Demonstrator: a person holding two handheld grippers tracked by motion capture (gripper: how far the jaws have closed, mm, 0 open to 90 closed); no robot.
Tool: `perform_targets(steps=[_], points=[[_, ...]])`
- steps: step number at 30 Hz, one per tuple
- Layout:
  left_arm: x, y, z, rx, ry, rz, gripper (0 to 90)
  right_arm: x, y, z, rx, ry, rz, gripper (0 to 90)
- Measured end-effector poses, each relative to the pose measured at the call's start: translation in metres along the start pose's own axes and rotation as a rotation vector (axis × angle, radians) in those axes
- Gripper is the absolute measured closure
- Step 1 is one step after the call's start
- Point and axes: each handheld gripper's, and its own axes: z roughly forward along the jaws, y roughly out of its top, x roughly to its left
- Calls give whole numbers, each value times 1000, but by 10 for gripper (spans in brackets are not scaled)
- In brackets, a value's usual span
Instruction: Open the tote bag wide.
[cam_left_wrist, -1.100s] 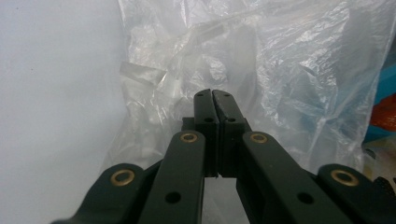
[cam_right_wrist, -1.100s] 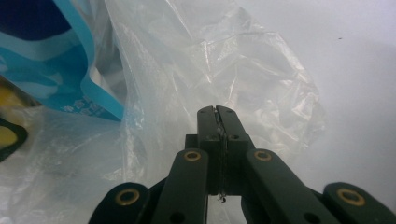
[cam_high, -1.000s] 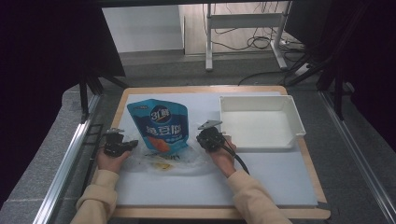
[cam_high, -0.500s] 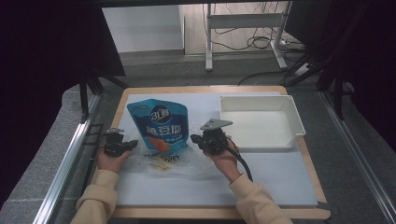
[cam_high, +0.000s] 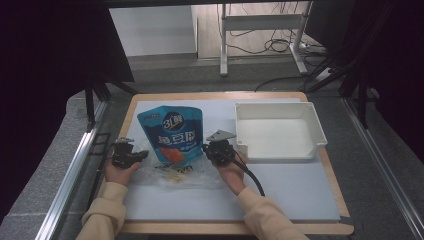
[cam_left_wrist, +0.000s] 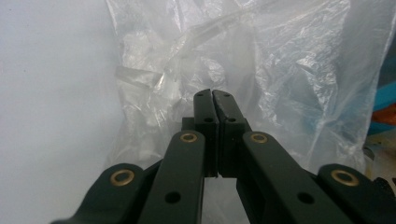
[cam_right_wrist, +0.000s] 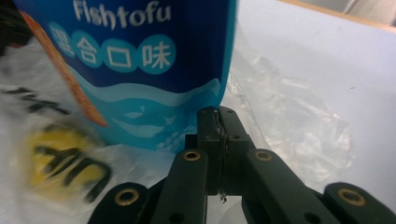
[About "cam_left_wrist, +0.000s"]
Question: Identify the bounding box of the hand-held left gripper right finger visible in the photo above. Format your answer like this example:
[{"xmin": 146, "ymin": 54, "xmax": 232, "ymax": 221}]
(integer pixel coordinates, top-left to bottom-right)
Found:
[{"xmin": 212, "ymin": 89, "xmax": 253, "ymax": 179}]

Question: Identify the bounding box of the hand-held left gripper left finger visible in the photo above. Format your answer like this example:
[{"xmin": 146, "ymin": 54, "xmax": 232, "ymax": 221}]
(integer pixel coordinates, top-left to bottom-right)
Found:
[{"xmin": 181, "ymin": 88, "xmax": 219, "ymax": 178}]

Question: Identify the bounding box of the clear plastic bag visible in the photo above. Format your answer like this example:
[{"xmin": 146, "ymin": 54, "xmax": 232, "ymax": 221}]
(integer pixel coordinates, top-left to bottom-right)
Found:
[{"xmin": 104, "ymin": 0, "xmax": 396, "ymax": 224}]

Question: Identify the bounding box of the blue fluffy toy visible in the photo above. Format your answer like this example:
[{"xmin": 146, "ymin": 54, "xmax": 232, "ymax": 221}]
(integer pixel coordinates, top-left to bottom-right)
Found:
[{"xmin": 367, "ymin": 81, "xmax": 396, "ymax": 135}]

